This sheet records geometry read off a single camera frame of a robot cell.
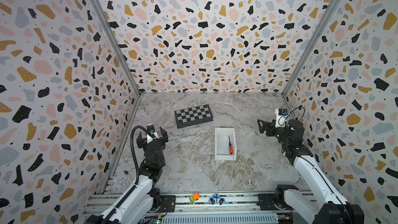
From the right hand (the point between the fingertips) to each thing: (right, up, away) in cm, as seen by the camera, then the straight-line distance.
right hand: (267, 117), depth 81 cm
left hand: (-59, -5, -2) cm, 59 cm away
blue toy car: (-27, -39, -6) cm, 48 cm away
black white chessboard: (-41, 0, +23) cm, 47 cm away
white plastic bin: (-23, -17, +14) cm, 31 cm away
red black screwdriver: (-18, -18, +12) cm, 28 cm away
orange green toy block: (-37, -37, -7) cm, 53 cm away
